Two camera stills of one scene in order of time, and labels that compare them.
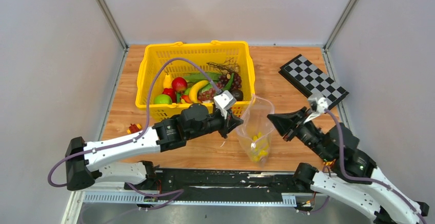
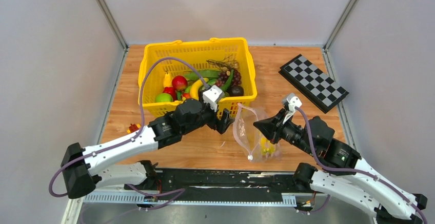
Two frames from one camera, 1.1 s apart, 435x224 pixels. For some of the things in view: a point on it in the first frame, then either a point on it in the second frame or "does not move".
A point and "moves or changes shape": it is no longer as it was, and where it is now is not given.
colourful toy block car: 134,127 does not move
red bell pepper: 171,92 does not move
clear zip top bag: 256,131 moves or changes shape
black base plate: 220,181 does not move
